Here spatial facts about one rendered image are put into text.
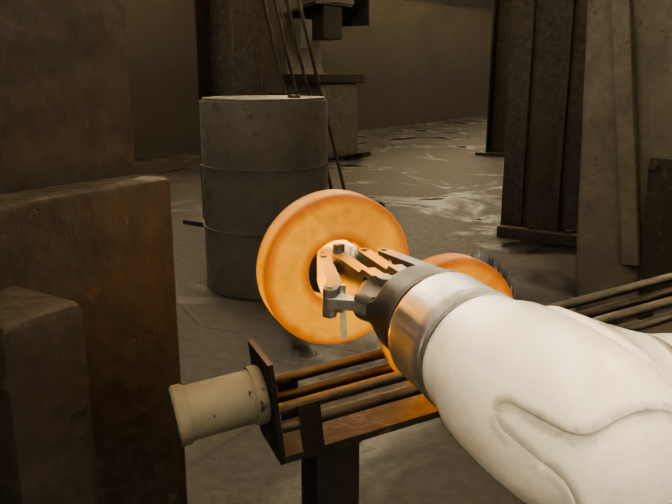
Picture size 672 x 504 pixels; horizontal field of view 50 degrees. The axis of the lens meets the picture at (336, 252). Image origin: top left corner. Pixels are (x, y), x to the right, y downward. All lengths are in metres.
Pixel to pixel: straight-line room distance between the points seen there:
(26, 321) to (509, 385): 0.39
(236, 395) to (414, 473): 1.24
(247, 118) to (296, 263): 2.40
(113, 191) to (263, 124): 2.30
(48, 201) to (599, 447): 0.55
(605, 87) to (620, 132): 0.18
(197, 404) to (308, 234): 0.19
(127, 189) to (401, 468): 1.30
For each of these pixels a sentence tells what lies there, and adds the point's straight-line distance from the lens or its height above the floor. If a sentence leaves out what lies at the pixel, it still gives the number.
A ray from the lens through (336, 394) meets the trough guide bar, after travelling 0.73.
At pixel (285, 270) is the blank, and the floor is 0.80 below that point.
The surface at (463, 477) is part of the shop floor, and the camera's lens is 1.92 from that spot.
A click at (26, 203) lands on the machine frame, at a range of 0.73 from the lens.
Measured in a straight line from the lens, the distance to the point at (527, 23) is 4.44.
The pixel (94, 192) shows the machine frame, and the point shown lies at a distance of 0.78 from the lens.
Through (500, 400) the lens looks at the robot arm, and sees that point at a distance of 0.40.
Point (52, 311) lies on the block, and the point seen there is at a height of 0.80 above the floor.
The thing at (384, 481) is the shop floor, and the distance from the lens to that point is 1.88.
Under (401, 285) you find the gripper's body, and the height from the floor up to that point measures 0.83.
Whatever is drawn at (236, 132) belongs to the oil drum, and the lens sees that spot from 3.09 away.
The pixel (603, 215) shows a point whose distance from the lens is 2.97.
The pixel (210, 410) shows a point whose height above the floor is 0.68.
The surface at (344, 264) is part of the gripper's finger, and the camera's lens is 0.65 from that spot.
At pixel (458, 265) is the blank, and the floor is 0.79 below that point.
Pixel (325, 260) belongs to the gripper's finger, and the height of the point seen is 0.82.
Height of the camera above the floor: 0.99
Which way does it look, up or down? 14 degrees down
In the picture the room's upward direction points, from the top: straight up
